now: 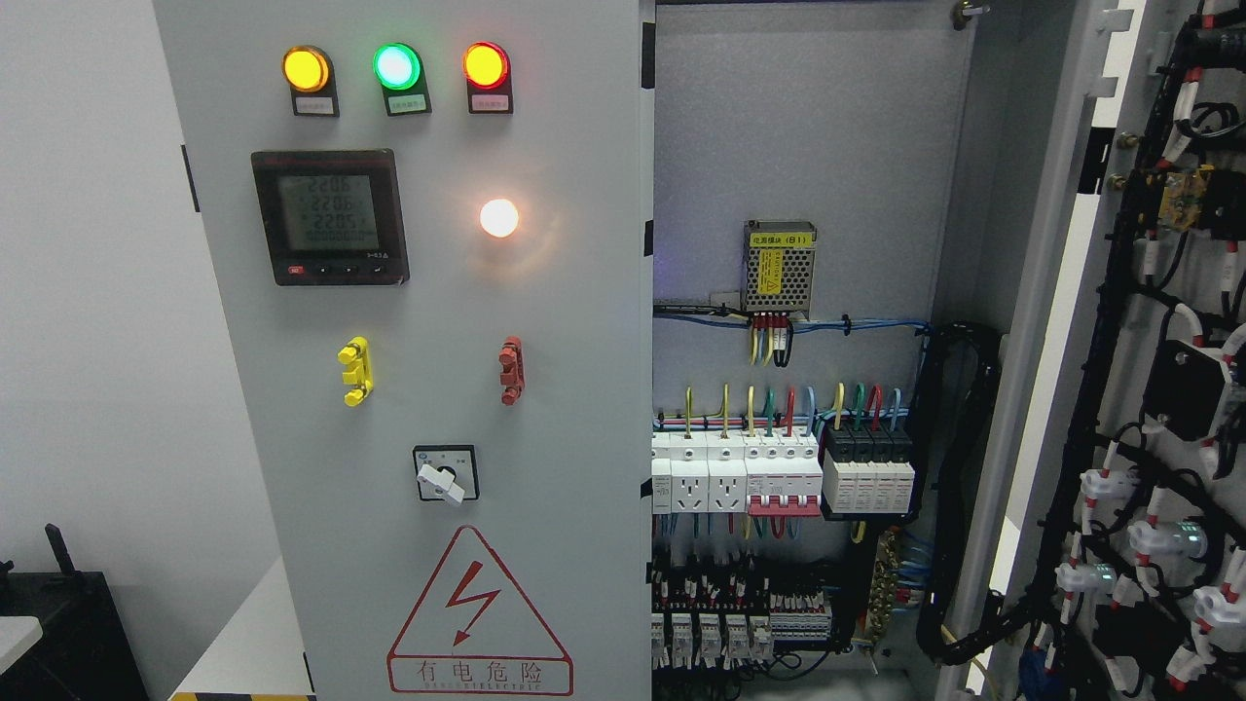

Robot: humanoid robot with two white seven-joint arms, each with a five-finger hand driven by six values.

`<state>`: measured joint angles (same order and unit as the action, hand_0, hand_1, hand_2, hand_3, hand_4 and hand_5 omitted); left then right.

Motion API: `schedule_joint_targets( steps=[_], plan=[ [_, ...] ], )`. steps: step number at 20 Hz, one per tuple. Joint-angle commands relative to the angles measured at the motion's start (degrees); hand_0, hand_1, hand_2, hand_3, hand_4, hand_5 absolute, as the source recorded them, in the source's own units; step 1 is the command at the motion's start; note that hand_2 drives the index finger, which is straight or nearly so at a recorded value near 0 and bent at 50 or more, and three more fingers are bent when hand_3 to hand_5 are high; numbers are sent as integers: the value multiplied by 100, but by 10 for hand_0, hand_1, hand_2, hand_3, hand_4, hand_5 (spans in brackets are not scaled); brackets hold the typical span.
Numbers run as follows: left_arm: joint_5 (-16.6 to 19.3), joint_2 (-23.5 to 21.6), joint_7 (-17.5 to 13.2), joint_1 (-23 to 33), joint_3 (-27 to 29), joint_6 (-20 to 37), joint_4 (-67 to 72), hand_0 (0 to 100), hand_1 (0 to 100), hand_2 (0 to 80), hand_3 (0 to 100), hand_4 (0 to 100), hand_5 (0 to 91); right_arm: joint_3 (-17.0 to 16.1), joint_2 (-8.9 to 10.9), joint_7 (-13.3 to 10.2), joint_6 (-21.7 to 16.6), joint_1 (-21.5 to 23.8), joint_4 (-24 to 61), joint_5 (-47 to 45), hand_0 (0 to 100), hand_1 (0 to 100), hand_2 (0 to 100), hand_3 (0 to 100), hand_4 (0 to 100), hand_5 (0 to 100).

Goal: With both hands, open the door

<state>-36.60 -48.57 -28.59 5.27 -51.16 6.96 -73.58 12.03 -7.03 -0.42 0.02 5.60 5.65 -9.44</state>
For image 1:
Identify black box at left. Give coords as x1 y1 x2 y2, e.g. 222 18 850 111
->
1 524 148 700

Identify red electric hazard sticker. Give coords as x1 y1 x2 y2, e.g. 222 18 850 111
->
386 525 574 697

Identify green indicator light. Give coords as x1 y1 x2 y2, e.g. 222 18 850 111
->
371 44 431 117

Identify yellow indicator light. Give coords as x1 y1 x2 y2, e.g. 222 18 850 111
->
283 45 340 117

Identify white rotary selector switch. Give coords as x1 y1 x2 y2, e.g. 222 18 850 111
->
411 445 478 504

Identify white power socket modules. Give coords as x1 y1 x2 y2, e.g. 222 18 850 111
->
650 431 749 515

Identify red indicator light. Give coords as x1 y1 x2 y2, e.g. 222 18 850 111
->
462 44 515 115

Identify red handle circuit breaker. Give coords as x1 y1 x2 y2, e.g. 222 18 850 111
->
744 433 824 518

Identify black digital power meter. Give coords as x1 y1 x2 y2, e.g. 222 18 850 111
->
250 148 409 285

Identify metal mesh power supply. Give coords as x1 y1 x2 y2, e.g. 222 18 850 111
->
743 219 819 314

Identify grey cabinet door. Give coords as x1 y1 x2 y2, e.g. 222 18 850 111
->
986 1 1244 700
153 1 654 700

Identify white glowing indicator light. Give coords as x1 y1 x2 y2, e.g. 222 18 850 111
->
478 197 520 239

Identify black corrugated cable conduit right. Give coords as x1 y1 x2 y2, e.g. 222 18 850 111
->
905 321 1004 667

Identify black surge protector module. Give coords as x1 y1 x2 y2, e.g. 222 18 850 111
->
820 425 916 522

